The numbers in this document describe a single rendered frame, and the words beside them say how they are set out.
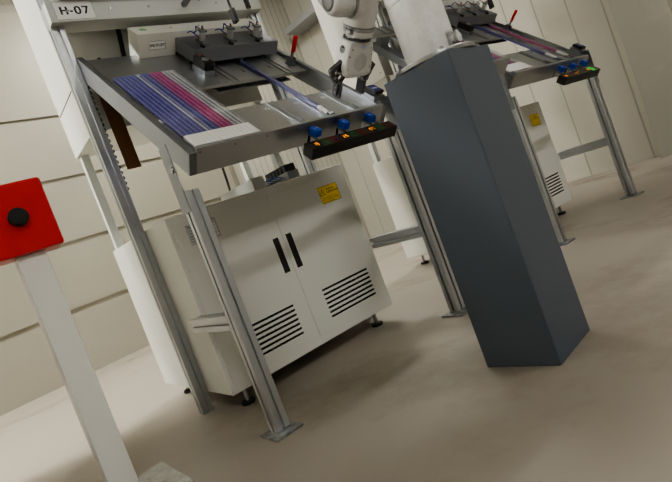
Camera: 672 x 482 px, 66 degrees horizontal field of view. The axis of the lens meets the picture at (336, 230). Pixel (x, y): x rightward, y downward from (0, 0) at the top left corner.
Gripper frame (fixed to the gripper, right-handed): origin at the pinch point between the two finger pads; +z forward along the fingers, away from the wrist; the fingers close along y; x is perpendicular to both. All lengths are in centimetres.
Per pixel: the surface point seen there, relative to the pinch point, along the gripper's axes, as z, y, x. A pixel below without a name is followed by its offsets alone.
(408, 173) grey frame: 26.6, 21.2, -12.1
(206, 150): 9.1, -44.3, 2.2
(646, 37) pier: 15, 286, 18
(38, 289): 32, -87, 1
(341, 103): 10.0, 9.8, 11.7
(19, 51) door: 89, -9, 317
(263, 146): 12.1, -27.0, 2.2
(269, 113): 10.2, -15.6, 15.5
